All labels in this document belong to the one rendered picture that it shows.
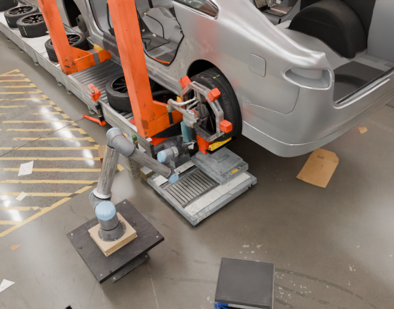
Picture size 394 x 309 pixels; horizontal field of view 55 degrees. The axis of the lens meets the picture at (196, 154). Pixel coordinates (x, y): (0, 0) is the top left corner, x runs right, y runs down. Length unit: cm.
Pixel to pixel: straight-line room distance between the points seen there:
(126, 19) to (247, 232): 209
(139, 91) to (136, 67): 24
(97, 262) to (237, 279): 109
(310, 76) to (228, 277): 154
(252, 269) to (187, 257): 72
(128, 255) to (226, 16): 199
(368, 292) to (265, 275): 87
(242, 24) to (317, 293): 211
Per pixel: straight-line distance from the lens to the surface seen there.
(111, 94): 469
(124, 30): 324
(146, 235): 318
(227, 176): 376
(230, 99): 323
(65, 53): 524
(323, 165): 419
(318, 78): 283
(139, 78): 344
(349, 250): 351
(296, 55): 262
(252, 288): 279
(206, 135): 354
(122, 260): 309
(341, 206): 383
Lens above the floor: 275
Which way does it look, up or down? 40 degrees down
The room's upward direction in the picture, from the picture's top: 6 degrees counter-clockwise
